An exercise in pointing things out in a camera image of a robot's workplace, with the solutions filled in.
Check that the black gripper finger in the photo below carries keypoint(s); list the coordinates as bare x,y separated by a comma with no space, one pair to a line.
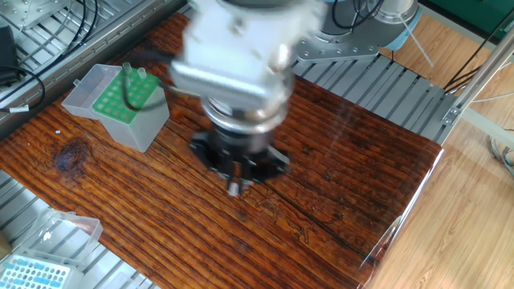
206,154
273,162

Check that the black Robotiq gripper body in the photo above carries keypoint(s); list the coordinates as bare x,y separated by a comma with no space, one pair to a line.
241,146

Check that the clear plastic test tube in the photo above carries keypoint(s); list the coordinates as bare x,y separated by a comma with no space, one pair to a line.
233,189

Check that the green-topped pipette tip box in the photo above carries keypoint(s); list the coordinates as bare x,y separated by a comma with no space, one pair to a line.
132,120

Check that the clear pipette tip in holder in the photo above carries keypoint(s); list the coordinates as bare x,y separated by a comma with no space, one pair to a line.
141,73
127,82
127,67

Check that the blue small pipette tip rack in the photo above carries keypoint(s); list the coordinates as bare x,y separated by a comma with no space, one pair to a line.
36,275

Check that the silver force torque sensor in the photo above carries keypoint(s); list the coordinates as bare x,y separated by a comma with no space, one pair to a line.
245,120

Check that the brown wood grain board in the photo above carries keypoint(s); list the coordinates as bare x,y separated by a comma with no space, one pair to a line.
120,200

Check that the clear hinged box lid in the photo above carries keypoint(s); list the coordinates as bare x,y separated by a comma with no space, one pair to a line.
86,94

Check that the clear plastic rack lid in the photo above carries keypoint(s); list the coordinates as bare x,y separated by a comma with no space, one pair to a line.
64,237

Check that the white zip tie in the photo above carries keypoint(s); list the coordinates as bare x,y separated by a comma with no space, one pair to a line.
415,40

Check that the black power adapter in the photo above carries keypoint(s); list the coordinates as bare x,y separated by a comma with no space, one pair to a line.
8,52

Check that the aluminium plate with holes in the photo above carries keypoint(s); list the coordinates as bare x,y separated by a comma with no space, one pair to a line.
32,10

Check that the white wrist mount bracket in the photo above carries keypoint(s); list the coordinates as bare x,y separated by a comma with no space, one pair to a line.
233,48

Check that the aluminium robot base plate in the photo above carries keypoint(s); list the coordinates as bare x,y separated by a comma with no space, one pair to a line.
333,52

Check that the aluminium table rail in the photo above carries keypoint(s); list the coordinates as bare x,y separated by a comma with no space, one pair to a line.
112,38

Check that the pale frame crossbar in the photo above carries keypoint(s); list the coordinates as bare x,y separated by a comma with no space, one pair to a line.
490,128

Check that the aluminium frame post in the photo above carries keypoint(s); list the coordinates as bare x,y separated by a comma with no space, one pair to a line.
482,76

